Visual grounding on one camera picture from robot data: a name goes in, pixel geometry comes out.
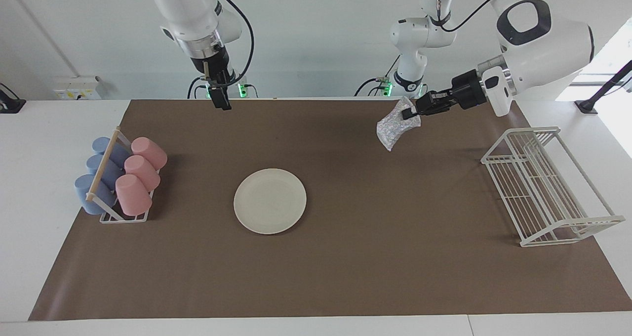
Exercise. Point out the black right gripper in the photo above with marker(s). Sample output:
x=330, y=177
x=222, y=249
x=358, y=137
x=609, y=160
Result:
x=215, y=64

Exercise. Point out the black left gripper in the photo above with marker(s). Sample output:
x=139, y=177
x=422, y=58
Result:
x=456, y=94

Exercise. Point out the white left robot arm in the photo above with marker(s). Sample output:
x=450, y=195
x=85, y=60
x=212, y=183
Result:
x=548, y=34

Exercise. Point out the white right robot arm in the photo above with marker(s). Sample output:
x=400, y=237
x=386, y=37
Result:
x=185, y=5

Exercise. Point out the cream round plate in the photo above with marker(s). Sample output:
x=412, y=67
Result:
x=270, y=201

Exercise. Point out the pink plastic cup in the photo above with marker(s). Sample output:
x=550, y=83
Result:
x=143, y=172
x=150, y=150
x=132, y=197

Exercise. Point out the blue plastic cup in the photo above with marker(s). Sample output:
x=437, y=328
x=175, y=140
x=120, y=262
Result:
x=106, y=170
x=86, y=197
x=118, y=150

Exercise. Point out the cup rack with wooden rod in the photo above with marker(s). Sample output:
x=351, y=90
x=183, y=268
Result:
x=103, y=163

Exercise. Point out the brown table mat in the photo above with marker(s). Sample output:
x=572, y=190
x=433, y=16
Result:
x=345, y=267

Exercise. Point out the black angled stand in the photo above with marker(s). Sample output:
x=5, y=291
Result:
x=605, y=89

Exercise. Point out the black table clamp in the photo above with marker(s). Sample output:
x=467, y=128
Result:
x=10, y=104

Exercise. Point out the white wall socket box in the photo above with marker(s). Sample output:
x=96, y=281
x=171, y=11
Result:
x=76, y=88

